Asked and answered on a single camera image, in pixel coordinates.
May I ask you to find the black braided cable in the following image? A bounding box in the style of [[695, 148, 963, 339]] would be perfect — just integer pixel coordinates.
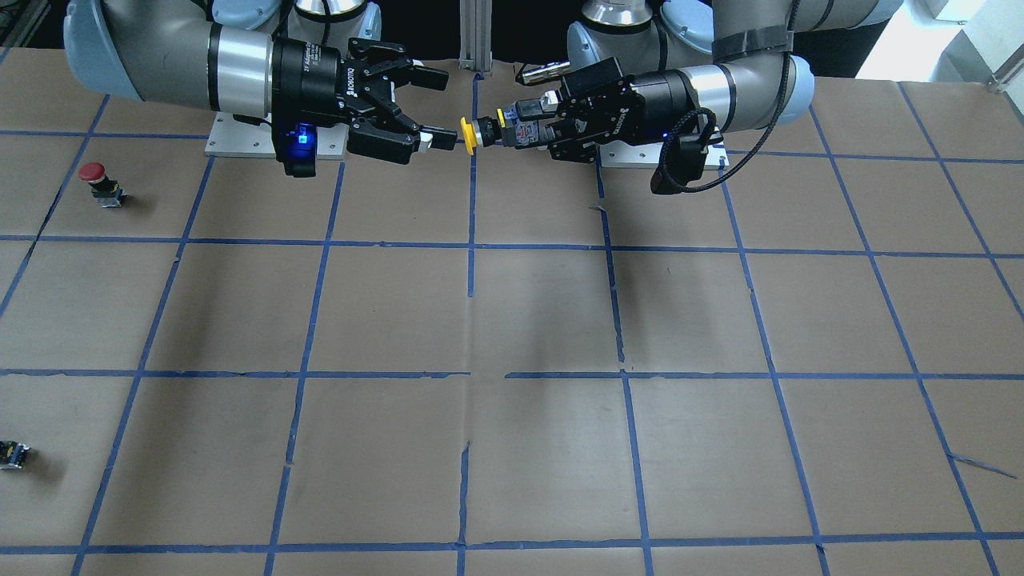
[[672, 0, 802, 194]]

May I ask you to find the aluminium frame post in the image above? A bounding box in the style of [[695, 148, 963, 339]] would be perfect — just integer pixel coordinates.
[[458, 0, 494, 75]]

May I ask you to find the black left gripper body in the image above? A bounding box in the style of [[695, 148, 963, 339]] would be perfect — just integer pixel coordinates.
[[548, 58, 696, 163]]

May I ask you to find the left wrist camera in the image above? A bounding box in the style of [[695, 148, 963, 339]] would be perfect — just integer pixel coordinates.
[[650, 134, 707, 194]]

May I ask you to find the small black switch block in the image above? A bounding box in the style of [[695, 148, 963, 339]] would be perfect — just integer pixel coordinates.
[[0, 440, 30, 470]]

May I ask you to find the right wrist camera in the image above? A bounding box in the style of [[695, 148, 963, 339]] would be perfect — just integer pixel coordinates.
[[271, 119, 318, 178]]

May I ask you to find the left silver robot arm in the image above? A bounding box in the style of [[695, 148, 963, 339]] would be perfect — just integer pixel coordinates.
[[466, 1, 900, 163]]

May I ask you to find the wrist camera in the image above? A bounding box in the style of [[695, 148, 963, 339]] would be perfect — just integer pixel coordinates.
[[650, 134, 707, 194], [271, 119, 318, 178]]

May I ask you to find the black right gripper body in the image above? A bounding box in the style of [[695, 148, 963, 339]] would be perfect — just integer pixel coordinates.
[[271, 38, 417, 165]]

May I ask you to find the yellow push button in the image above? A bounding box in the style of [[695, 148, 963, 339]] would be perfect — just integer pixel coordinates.
[[458, 109, 554, 156]]

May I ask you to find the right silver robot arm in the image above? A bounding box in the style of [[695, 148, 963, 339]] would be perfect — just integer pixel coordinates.
[[63, 1, 458, 178]]

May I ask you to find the red push button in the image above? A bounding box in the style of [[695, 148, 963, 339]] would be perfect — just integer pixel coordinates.
[[78, 162, 125, 208]]

